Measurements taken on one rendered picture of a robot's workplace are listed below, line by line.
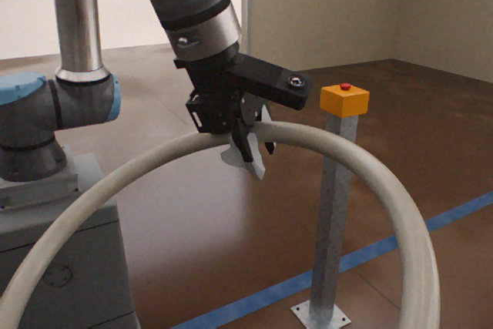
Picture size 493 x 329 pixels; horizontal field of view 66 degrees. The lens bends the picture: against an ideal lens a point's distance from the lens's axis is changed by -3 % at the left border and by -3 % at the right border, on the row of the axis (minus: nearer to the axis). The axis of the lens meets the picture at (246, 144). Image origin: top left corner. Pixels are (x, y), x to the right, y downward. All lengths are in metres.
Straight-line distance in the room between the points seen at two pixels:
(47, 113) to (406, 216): 0.99
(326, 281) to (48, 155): 1.19
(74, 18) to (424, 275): 0.99
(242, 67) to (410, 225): 0.27
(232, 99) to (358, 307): 1.67
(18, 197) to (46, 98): 0.29
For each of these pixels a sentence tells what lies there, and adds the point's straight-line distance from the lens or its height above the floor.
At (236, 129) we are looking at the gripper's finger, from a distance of 0.52.
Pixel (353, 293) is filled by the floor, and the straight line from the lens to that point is 2.13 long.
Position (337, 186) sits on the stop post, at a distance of 1.51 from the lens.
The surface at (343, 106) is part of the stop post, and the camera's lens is 1.35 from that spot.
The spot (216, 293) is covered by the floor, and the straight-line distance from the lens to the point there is 2.07.
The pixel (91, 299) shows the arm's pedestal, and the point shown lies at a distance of 1.37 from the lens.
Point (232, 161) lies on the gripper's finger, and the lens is 0.58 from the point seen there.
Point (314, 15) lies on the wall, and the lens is 6.42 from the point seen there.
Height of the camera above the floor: 1.45
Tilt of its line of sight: 24 degrees down
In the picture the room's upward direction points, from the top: straight up
